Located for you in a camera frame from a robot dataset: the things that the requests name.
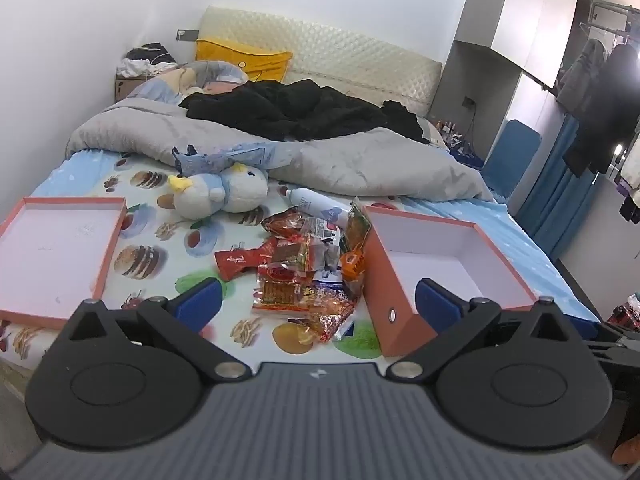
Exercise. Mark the blue white snack packet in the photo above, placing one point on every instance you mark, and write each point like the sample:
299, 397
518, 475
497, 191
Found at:
331, 276

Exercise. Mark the white spray bottle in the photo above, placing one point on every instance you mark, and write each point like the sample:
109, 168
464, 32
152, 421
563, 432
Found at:
310, 202

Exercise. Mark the blue curtain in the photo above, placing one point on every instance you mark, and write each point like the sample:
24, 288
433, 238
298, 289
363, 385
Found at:
550, 195

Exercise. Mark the brown cardboard box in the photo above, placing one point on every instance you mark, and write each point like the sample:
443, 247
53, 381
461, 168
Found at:
125, 87

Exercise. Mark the red bag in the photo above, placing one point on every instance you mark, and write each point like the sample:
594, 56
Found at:
625, 312

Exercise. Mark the grey wall cabinet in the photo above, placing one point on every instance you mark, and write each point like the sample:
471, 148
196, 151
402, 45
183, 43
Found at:
520, 10

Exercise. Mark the red label strips packet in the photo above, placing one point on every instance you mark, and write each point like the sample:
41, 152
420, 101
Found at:
282, 290

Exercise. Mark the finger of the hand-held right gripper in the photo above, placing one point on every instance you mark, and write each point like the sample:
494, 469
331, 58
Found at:
617, 357

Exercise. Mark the grey wall plate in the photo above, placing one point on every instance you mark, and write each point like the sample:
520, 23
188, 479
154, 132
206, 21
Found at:
184, 34

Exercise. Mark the cream padded headboard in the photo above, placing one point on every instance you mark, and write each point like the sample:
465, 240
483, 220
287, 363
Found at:
350, 60

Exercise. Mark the yellow pillow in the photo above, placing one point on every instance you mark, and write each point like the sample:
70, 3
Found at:
235, 57

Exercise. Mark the orange pink cardboard box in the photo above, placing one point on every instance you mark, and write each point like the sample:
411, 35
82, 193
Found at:
390, 270

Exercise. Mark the group of small bottles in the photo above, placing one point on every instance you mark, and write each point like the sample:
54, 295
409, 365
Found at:
450, 132

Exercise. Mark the brown red sticks packet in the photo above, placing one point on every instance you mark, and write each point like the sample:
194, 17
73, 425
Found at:
292, 255

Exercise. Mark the orange pink box lid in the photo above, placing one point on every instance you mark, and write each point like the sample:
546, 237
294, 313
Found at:
50, 250

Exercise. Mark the green orange snack packet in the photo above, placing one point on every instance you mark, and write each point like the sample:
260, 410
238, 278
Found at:
357, 230

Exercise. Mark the dark wall socket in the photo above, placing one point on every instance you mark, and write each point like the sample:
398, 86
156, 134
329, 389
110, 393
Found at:
469, 102

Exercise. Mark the large black garment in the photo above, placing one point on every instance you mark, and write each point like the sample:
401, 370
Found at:
300, 105

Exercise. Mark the small black garment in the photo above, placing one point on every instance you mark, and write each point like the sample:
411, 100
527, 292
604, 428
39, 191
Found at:
407, 120

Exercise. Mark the large red orange snack packet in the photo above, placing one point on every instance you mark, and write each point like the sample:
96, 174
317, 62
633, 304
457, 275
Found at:
325, 310

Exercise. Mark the grey duvet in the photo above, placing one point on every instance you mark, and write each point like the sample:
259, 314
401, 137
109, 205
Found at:
350, 165

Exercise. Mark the hanging grey jacket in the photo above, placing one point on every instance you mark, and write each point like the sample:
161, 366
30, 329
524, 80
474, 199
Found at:
580, 80

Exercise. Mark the clear packet with white label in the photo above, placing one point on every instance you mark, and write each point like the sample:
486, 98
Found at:
322, 230

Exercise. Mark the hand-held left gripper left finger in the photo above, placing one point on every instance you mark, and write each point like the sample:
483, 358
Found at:
200, 305

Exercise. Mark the fruit print bed sheet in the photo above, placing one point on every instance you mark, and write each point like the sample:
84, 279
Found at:
150, 220

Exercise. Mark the white blue plush penguin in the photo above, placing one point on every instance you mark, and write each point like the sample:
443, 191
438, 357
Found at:
240, 190

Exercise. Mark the small orange snack packet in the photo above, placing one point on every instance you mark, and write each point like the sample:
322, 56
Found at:
351, 264

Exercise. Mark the hanging black jacket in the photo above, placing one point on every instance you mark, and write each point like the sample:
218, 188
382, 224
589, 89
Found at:
605, 110

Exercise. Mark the dark red snack packet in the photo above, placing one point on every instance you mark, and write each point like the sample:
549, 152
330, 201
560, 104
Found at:
240, 262

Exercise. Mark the blue covered chair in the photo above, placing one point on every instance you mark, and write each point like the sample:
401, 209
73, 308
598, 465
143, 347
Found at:
515, 155

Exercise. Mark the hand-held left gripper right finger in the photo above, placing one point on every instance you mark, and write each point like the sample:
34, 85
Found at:
437, 305

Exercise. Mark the clear red snack packet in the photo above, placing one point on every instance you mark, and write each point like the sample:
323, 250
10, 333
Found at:
285, 222

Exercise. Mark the brown rounded object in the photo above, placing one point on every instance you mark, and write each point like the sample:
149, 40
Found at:
627, 447

